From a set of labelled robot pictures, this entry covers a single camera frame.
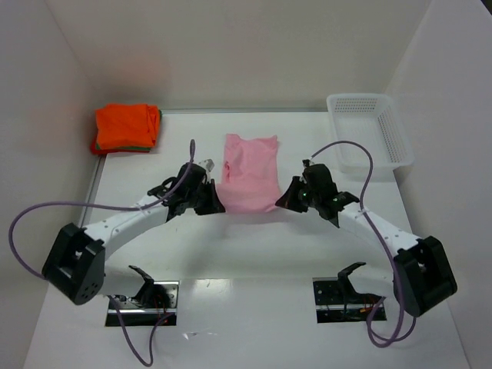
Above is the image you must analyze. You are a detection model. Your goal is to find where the pink t shirt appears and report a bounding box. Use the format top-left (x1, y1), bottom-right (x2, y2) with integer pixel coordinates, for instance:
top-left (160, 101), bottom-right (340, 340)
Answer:
top-left (216, 134), bottom-right (281, 214)

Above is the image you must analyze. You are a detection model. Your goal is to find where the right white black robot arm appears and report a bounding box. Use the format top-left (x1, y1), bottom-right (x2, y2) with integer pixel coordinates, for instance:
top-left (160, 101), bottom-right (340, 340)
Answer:
top-left (275, 160), bottom-right (457, 317)

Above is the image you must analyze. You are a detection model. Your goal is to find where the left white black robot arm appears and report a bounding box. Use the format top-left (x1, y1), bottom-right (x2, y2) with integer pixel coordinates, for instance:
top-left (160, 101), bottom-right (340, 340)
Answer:
top-left (42, 159), bottom-right (225, 306)

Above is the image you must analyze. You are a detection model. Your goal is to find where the white perforated plastic basket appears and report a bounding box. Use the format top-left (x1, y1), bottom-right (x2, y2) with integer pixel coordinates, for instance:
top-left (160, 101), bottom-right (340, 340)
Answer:
top-left (326, 93), bottom-right (414, 178)

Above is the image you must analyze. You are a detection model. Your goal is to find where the orange folded t shirt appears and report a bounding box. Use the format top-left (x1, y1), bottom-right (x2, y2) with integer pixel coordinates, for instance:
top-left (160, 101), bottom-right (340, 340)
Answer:
top-left (90, 103), bottom-right (161, 155)

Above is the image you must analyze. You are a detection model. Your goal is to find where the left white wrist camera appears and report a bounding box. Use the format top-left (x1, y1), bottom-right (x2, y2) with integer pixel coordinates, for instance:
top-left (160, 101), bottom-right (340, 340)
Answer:
top-left (198, 158), bottom-right (214, 172)

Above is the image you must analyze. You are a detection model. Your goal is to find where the aluminium table edge rail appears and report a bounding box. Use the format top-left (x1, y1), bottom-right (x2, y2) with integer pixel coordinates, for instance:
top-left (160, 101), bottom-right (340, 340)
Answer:
top-left (78, 156), bottom-right (105, 226)

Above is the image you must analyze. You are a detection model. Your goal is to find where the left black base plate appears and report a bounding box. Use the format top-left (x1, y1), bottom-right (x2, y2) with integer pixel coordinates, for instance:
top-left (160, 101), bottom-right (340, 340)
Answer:
top-left (105, 281), bottom-right (180, 327)

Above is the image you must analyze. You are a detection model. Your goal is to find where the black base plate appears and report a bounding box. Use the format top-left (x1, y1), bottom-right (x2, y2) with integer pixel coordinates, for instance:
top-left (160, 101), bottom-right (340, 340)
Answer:
top-left (105, 281), bottom-right (180, 327)
top-left (313, 278), bottom-right (381, 324)

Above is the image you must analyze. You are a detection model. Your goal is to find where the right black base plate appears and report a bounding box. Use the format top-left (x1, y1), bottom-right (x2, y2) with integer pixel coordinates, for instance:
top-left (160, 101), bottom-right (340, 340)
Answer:
top-left (313, 278), bottom-right (381, 324)

